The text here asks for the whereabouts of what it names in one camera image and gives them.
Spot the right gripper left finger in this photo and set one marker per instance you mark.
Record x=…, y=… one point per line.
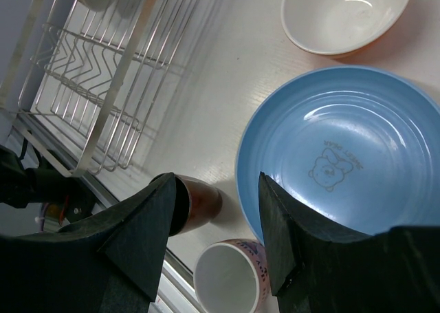
x=109, y=262

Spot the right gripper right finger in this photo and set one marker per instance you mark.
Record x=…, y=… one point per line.
x=317, y=265

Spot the brown mug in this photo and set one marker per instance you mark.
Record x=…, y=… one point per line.
x=194, y=204

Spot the orange bowl white inside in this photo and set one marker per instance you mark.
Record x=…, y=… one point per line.
x=337, y=27

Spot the pink mug white inside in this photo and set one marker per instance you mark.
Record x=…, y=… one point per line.
x=231, y=276

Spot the blue plate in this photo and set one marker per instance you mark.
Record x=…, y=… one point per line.
x=359, y=145

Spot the aluminium frame rail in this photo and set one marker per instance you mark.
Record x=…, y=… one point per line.
x=176, y=292

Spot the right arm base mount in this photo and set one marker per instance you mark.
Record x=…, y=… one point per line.
x=21, y=186

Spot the wire dish rack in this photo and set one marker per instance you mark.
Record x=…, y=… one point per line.
x=89, y=89

